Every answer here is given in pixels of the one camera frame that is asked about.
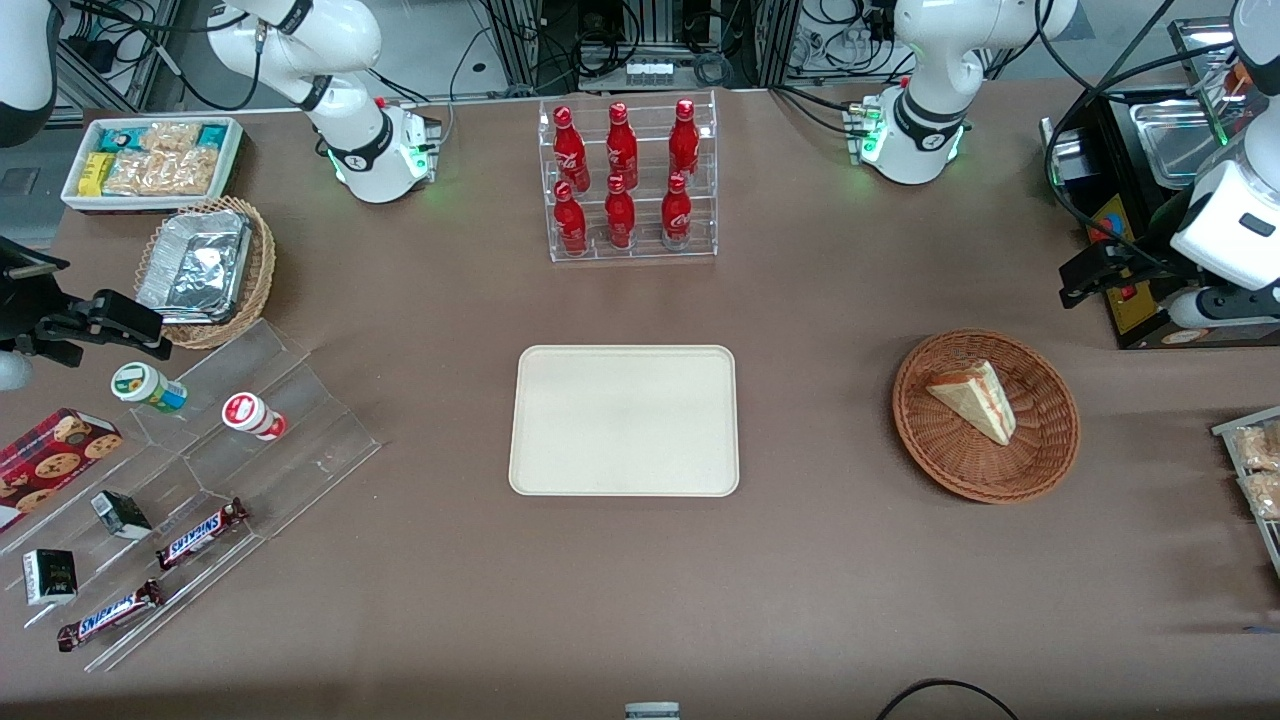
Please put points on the white plastic snack bin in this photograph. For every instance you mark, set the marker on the white plastic snack bin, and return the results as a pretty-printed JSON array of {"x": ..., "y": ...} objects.
[{"x": 75, "y": 195}]

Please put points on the white power strip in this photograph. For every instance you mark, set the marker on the white power strip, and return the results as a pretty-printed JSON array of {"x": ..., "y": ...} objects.
[{"x": 648, "y": 72}]

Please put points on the red cookie box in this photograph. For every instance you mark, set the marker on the red cookie box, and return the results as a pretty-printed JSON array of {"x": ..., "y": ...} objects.
[{"x": 50, "y": 465}]

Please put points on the small black box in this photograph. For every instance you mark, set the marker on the small black box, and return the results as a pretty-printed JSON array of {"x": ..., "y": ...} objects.
[
  {"x": 50, "y": 577},
  {"x": 122, "y": 515}
]

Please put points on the Snickers bar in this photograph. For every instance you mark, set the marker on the Snickers bar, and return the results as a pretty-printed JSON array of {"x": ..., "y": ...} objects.
[
  {"x": 110, "y": 615},
  {"x": 200, "y": 533}
]

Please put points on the black steel fryer machine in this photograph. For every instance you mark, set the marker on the black steel fryer machine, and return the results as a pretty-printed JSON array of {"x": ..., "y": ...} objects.
[{"x": 1125, "y": 150}]

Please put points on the teal snack packet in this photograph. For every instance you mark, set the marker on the teal snack packet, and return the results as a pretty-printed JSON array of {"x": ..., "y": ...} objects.
[
  {"x": 212, "y": 137},
  {"x": 122, "y": 139}
]

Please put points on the brown wicker basket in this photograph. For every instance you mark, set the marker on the brown wicker basket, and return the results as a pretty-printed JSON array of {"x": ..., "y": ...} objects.
[{"x": 960, "y": 460}]

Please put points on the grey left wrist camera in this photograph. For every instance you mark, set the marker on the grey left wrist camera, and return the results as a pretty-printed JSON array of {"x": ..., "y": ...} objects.
[{"x": 1215, "y": 308}]

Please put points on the triangle sandwich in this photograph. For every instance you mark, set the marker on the triangle sandwich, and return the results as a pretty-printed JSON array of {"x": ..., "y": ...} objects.
[{"x": 975, "y": 400}]

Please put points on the light wicker basket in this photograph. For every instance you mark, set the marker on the light wicker basket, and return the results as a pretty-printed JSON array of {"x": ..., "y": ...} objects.
[{"x": 258, "y": 270}]

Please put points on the clear bag of crackers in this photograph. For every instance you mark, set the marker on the clear bag of crackers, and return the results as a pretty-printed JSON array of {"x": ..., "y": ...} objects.
[
  {"x": 170, "y": 136},
  {"x": 165, "y": 172}
]

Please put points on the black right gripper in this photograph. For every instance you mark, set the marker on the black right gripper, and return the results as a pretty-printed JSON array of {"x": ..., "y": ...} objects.
[{"x": 22, "y": 309}]

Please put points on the beige plastic tray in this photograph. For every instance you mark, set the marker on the beige plastic tray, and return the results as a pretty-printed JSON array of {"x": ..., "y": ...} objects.
[{"x": 624, "y": 420}]

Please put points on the clear acrylic stepped shelf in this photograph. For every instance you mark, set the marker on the clear acrylic stepped shelf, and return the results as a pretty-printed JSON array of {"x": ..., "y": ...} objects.
[{"x": 290, "y": 470}]

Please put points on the clear bag of pastry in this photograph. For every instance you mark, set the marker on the clear bag of pastry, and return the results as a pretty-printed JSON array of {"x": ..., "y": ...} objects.
[
  {"x": 1258, "y": 447},
  {"x": 1264, "y": 495}
]

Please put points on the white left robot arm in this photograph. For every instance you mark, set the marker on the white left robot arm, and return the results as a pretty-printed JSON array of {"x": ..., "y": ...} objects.
[{"x": 925, "y": 110}]

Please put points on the red label yogurt cup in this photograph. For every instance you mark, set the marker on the red label yogurt cup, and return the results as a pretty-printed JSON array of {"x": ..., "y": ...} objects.
[{"x": 252, "y": 415}]

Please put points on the aluminium profile frame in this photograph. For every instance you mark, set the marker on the aluminium profile frame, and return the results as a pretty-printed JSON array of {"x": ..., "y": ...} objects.
[{"x": 770, "y": 40}]

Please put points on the red cola bottle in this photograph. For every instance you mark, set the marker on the red cola bottle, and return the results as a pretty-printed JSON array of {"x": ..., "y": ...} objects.
[
  {"x": 570, "y": 155},
  {"x": 677, "y": 215},
  {"x": 570, "y": 225},
  {"x": 621, "y": 150},
  {"x": 620, "y": 220},
  {"x": 684, "y": 145}
]

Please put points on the yellow snack packet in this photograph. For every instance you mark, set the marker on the yellow snack packet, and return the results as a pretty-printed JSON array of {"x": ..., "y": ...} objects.
[{"x": 96, "y": 174}]

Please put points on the clear acrylic bottle rack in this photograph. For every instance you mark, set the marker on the clear acrylic bottle rack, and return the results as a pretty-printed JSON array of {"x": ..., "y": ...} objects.
[{"x": 645, "y": 250}]

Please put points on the aluminium foil container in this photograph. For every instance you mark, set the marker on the aluminium foil container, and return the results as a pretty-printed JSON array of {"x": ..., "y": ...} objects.
[{"x": 195, "y": 265}]

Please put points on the metal tray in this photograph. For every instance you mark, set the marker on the metal tray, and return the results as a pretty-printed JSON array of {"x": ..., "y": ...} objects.
[{"x": 1225, "y": 440}]

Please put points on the green label yogurt cup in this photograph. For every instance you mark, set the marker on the green label yogurt cup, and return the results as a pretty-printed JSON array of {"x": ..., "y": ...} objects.
[{"x": 148, "y": 387}]

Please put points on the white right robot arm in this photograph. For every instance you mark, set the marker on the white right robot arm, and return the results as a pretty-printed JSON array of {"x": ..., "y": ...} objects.
[{"x": 350, "y": 60}]

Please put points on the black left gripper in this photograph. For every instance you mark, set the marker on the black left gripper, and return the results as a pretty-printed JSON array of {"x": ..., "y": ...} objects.
[{"x": 1150, "y": 247}]

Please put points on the grey white device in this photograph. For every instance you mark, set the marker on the grey white device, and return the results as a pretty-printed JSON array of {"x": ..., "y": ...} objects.
[{"x": 652, "y": 711}]

